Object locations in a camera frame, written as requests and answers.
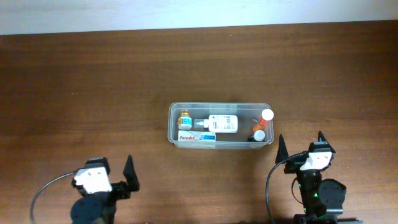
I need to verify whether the white Panadol box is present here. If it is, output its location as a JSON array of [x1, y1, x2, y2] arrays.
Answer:
[[177, 130, 216, 142]]

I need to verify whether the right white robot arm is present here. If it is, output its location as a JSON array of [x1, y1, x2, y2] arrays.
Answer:
[[275, 132, 346, 224]]

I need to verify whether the clear plastic container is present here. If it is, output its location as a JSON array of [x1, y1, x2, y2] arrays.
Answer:
[[168, 102, 274, 149]]

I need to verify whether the dark bottle white cap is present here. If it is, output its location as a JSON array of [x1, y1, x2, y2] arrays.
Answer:
[[248, 130, 266, 142]]

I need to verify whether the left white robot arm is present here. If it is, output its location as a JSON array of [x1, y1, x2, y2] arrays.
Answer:
[[70, 156, 140, 224]]

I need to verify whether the gold lid balm jar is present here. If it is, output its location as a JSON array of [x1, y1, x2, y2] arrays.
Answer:
[[177, 111, 192, 130]]

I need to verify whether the white spray bottle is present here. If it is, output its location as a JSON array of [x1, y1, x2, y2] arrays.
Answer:
[[194, 114, 238, 134]]

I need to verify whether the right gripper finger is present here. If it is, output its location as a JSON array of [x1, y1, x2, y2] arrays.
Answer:
[[318, 131, 336, 154], [275, 134, 289, 164]]

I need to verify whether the orange tube white cap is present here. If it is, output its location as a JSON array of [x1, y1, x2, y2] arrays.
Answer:
[[253, 109, 274, 132]]

